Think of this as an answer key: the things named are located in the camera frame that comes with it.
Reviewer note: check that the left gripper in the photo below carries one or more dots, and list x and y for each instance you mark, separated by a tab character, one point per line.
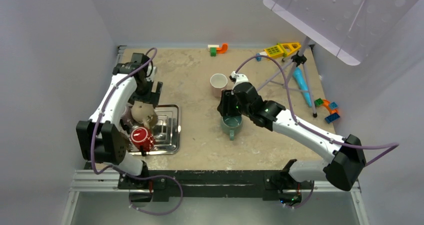
150	97

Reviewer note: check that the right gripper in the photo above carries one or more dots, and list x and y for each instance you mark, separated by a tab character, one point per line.
225	108

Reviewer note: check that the teal speckled mug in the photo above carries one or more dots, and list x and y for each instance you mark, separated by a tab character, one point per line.
231	125

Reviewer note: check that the pink mug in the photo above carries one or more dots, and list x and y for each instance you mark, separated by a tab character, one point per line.
218	82

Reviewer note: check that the orange elbow toy piece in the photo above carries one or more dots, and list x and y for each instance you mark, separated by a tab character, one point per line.
222	49

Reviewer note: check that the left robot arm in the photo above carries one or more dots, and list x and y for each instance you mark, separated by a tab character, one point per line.
99	137

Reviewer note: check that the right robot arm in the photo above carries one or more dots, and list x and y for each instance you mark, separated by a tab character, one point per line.
341	160

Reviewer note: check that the beige round mug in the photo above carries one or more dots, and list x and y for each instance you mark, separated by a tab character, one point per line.
144	114

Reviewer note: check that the red mug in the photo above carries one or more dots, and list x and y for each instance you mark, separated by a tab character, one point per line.
142	139

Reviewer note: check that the metal tray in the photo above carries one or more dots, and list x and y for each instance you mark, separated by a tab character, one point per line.
167	130

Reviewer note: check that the blue white toy block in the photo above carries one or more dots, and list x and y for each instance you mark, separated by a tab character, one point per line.
260	55

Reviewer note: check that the small green cube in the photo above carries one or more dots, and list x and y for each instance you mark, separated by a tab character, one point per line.
213	51

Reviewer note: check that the light blue cone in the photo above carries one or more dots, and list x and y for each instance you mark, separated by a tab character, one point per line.
301	82

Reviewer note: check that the yellow toy block structure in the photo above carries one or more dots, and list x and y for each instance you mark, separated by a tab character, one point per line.
282	50

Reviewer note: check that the tripod stand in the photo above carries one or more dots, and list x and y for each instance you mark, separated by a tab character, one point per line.
297	59

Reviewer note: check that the green toy block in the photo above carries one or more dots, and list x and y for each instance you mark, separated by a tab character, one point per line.
318	102

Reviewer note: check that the orange curved toy piece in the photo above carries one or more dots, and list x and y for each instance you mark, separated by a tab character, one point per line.
326	105

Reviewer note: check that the perforated white board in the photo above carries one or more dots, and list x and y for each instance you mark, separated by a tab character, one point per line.
348	29

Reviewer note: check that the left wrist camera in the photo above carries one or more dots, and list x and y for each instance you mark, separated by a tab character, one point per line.
151	72

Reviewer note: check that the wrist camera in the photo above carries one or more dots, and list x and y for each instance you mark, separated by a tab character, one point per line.
151	72
238	78

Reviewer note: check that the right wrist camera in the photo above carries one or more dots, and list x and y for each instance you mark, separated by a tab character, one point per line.
238	78

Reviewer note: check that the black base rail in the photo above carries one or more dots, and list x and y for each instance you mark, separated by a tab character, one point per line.
268	185

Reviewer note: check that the aluminium frame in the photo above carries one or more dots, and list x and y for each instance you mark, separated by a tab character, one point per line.
87	181

